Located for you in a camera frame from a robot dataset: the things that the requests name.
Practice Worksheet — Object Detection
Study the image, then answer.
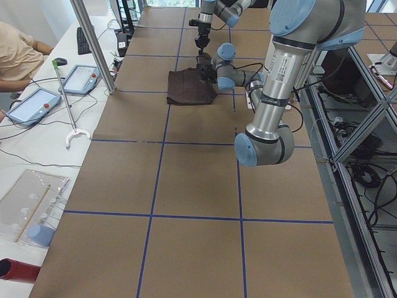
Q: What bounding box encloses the wooden stick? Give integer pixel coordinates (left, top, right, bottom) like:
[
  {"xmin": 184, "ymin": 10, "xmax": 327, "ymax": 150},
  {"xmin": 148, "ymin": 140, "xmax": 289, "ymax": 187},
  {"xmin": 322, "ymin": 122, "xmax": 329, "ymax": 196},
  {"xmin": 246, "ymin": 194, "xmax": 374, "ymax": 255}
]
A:
[{"xmin": 14, "ymin": 184, "xmax": 51, "ymax": 242}]

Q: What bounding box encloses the black computer mouse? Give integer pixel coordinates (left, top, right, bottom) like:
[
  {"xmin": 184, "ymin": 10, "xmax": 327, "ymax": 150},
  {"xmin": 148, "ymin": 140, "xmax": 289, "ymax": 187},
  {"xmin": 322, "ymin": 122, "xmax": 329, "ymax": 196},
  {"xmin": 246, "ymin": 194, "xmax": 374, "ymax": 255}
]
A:
[{"xmin": 54, "ymin": 58, "xmax": 68, "ymax": 66}]

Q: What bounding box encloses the near blue teach pendant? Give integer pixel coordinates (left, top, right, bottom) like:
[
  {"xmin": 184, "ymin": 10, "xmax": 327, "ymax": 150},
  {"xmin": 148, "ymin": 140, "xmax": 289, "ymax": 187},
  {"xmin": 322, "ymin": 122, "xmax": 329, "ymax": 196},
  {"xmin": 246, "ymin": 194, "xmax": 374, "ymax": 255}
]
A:
[{"xmin": 6, "ymin": 88, "xmax": 61, "ymax": 127}]

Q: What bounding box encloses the dark brown t-shirt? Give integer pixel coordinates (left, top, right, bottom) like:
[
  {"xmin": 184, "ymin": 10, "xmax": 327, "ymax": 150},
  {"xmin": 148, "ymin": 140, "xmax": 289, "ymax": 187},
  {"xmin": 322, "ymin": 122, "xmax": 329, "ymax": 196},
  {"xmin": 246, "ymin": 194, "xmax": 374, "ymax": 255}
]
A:
[{"xmin": 166, "ymin": 68, "xmax": 218, "ymax": 106}]

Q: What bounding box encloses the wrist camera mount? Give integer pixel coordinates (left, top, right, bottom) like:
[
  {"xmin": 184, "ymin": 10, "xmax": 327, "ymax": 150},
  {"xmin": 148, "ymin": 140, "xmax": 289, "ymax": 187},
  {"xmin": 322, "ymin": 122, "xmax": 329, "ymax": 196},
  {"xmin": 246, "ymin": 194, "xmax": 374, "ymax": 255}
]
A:
[
  {"xmin": 196, "ymin": 62, "xmax": 212, "ymax": 76},
  {"xmin": 189, "ymin": 19, "xmax": 200, "ymax": 27}
]

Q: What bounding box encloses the green handled reach grabber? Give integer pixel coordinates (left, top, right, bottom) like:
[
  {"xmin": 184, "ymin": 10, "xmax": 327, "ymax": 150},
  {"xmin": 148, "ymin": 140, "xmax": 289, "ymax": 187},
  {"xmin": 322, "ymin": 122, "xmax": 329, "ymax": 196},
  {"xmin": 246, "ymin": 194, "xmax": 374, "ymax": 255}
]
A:
[{"xmin": 52, "ymin": 60, "xmax": 91, "ymax": 150}]

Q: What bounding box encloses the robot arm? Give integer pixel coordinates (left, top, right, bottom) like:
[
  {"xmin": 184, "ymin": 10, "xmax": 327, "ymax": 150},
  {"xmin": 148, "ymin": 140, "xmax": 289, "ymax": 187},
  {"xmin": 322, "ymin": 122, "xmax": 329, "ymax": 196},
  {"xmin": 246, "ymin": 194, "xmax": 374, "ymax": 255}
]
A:
[
  {"xmin": 189, "ymin": 0, "xmax": 256, "ymax": 55},
  {"xmin": 210, "ymin": 1, "xmax": 366, "ymax": 166}
]

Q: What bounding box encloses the red cylinder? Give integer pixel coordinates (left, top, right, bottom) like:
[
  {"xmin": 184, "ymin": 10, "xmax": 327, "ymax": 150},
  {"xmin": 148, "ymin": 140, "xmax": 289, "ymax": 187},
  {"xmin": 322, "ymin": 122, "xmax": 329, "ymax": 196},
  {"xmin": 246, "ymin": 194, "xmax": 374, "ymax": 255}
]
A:
[{"xmin": 1, "ymin": 258, "xmax": 41, "ymax": 284}]

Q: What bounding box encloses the seated person beige shirt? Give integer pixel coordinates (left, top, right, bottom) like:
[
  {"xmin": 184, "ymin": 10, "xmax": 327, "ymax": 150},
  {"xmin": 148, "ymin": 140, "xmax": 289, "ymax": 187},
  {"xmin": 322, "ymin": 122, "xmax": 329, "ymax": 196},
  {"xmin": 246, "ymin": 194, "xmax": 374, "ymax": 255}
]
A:
[{"xmin": 1, "ymin": 22, "xmax": 53, "ymax": 93}]

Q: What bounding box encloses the aluminium frame post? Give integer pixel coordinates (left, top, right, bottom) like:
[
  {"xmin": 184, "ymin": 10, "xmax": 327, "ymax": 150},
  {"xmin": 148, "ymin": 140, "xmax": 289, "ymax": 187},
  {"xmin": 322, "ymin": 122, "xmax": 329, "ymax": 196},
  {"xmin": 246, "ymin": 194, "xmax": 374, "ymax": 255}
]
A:
[{"xmin": 70, "ymin": 0, "xmax": 116, "ymax": 94}]

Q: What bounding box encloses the clear plastic bag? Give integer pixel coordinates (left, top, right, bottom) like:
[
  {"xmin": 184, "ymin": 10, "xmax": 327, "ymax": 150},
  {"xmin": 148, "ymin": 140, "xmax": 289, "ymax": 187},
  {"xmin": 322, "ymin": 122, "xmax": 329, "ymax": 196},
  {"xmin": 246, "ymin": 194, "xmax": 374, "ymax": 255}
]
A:
[{"xmin": 1, "ymin": 170, "xmax": 69, "ymax": 248}]

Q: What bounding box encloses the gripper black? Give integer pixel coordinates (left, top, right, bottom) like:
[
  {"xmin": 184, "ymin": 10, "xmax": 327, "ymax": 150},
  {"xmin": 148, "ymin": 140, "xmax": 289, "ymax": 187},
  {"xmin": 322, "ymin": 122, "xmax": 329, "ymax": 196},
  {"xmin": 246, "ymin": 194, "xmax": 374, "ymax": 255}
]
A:
[
  {"xmin": 195, "ymin": 22, "xmax": 212, "ymax": 50},
  {"xmin": 201, "ymin": 66, "xmax": 217, "ymax": 84}
]

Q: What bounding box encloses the white pedestal column base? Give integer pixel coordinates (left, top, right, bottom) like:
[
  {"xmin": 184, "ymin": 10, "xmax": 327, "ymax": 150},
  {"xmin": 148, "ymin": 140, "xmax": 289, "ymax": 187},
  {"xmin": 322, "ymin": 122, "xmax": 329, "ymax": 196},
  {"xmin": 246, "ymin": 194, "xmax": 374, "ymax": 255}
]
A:
[{"xmin": 246, "ymin": 89, "xmax": 290, "ymax": 109}]

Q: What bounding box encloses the blue teach pendant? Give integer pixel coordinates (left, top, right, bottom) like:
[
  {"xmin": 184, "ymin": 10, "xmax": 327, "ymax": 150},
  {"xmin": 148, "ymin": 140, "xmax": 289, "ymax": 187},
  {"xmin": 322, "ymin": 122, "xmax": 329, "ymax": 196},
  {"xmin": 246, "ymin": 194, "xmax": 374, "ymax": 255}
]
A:
[
  {"xmin": 6, "ymin": 88, "xmax": 61, "ymax": 127},
  {"xmin": 62, "ymin": 65, "xmax": 100, "ymax": 96}
]

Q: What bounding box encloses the pale blue cup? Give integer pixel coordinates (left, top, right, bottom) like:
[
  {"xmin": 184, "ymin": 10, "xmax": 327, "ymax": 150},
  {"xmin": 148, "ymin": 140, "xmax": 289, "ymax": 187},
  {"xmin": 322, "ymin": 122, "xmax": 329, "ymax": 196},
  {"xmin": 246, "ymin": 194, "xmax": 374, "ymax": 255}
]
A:
[{"xmin": 28, "ymin": 224, "xmax": 56, "ymax": 248}]

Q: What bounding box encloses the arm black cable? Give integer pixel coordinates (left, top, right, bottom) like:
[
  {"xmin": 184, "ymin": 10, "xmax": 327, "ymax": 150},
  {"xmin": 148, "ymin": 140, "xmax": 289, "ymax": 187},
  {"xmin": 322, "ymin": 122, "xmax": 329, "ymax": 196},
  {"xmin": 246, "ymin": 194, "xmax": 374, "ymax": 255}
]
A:
[{"xmin": 231, "ymin": 62, "xmax": 264, "ymax": 75}]

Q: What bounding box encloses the far blue teach pendant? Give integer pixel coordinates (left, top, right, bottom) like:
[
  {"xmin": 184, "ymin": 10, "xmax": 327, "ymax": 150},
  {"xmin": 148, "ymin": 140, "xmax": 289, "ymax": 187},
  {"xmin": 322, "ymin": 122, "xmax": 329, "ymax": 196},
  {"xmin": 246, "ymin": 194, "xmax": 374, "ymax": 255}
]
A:
[{"xmin": 62, "ymin": 65, "xmax": 100, "ymax": 96}]

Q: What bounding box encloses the aluminium side frame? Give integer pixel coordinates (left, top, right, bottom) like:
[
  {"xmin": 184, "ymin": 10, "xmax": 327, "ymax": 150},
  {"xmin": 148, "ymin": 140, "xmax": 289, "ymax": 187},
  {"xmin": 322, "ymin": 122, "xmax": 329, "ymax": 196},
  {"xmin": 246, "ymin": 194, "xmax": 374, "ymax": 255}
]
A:
[{"xmin": 291, "ymin": 12, "xmax": 397, "ymax": 298}]

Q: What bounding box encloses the black keyboard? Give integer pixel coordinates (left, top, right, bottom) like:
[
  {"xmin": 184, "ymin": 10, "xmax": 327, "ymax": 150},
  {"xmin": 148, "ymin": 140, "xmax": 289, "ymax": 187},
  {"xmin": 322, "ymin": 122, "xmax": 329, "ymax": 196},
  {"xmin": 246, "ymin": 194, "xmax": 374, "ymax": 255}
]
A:
[{"xmin": 76, "ymin": 27, "xmax": 91, "ymax": 55}]

